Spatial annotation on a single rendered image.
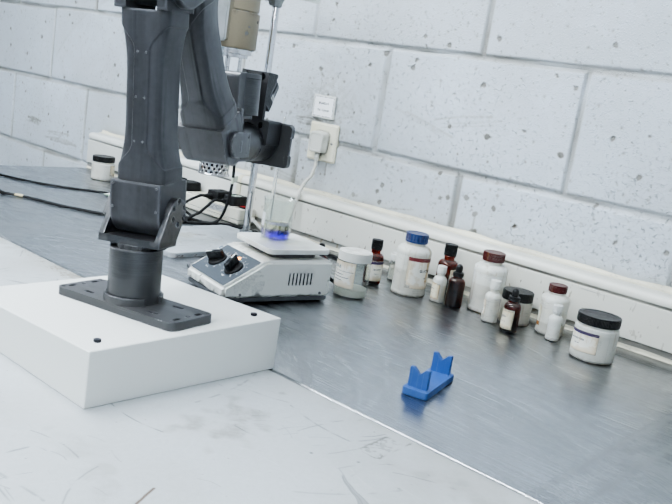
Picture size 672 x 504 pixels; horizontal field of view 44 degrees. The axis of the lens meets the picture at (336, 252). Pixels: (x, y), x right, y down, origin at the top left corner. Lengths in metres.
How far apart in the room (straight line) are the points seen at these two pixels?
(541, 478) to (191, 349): 0.40
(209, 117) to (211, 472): 0.49
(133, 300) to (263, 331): 0.16
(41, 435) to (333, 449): 0.28
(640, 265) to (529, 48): 0.44
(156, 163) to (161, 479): 0.38
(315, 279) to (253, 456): 0.59
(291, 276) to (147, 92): 0.47
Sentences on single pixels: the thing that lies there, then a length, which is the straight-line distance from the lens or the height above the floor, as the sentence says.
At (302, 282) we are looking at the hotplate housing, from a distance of 1.34.
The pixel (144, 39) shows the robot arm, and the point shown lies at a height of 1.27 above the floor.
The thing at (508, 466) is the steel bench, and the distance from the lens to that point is 0.90.
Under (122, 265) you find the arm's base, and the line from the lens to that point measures 0.98.
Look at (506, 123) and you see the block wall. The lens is 1.60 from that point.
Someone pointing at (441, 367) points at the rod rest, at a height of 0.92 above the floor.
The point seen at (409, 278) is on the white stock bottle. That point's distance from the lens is 1.49.
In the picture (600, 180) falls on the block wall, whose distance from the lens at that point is 1.51.
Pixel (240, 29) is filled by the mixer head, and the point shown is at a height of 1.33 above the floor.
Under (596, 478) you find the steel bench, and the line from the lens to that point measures 0.93.
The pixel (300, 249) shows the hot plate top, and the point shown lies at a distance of 1.33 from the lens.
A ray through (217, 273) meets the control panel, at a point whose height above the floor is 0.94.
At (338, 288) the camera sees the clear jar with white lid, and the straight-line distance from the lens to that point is 1.42.
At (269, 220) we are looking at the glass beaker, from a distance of 1.35.
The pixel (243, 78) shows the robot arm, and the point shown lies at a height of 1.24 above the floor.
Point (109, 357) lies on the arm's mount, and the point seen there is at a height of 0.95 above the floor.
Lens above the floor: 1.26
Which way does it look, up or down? 12 degrees down
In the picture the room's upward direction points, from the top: 9 degrees clockwise
